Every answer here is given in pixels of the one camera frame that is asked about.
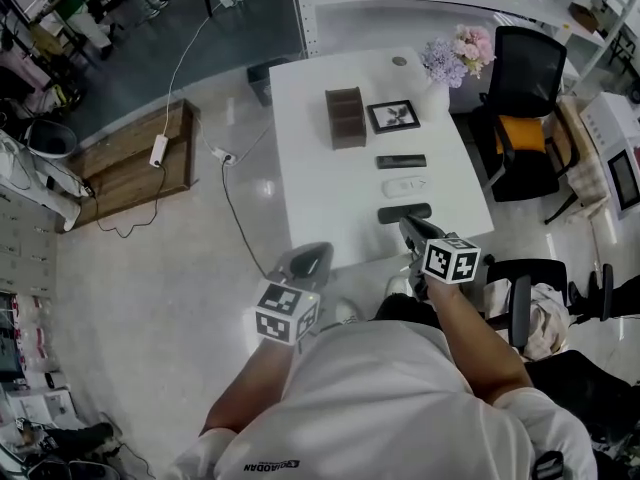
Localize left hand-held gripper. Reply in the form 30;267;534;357
252;241;336;354

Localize beige checked cloth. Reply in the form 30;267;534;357
487;282;574;362

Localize person's right white shoe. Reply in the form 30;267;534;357
387;275;415;298

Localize orange cushion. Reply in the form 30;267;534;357
494;115;547;154

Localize grey filing cabinet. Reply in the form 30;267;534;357
0;195;59;297

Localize person's black trousers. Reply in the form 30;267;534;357
374;292;444;329

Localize thin black cable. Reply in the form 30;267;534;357
82;165;167;239

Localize person's white shoe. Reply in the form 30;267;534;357
387;275;415;298
334;297;362;327

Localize white remote control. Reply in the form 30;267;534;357
381;176;431;199

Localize white power strip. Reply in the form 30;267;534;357
149;134;169;167

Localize shrink-wrapped water bottle pack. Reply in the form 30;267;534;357
12;295;59;374

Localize white power cable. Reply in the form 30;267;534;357
166;0;236;138

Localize brown wooden pallet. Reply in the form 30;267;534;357
54;98;201;234

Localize black mesh office chair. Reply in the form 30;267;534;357
467;25;581;225

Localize beige checked tablecloth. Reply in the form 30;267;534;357
542;95;611;209

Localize white microwave oven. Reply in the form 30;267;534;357
579;91;640;222

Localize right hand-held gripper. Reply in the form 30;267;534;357
398;212;483;303

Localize white vase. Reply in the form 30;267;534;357
419;80;451;119

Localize black picture frame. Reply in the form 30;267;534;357
366;99;421;135

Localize person's left white shoe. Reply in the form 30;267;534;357
334;297;362;327

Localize person's left forearm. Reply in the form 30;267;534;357
202;340;296;437

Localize black waste bin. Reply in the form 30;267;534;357
246;57;291;107

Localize black armrest office chair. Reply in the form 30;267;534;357
482;260;616;354

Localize white round bin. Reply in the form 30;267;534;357
24;119;79;160

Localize black slim remote control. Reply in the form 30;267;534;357
375;153;428;171

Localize person's right forearm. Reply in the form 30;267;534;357
427;277;534;404

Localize brown wooden organizer box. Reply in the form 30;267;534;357
324;86;369;151

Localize purple and pink flowers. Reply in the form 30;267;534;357
419;23;496;89

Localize dark floor cable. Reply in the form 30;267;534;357
221;163;274;277

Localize person's white t-shirt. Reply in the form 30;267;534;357
167;317;599;480

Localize black rounded remote control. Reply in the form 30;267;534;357
377;202;433;225

